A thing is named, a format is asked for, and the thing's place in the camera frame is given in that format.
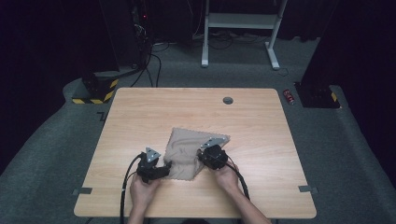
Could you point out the black yellow striped base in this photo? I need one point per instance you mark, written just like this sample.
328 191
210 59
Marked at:
93 93

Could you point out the person's right hand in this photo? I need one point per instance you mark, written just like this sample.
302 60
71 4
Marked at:
229 179

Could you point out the beige cloth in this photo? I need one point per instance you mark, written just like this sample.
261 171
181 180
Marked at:
183 149

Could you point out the person's left hand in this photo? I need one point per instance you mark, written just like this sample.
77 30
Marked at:
141 194

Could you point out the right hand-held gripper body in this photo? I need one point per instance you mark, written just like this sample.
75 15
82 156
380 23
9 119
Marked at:
213 155

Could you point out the grey tape piece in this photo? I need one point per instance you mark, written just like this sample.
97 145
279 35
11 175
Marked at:
308 188
82 191

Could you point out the white metal stand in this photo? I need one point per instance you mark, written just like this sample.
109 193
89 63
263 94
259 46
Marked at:
241 21

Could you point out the black base with yellow mark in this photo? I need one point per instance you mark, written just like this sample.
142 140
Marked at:
317 96

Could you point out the grey table grommet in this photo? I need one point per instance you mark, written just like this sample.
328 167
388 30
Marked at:
228 100

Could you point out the red can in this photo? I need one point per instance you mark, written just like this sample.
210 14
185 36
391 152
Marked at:
288 96

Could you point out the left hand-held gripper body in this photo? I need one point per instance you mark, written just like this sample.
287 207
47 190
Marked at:
148 169

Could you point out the dark equipment rack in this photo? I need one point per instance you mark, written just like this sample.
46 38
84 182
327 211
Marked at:
141 31

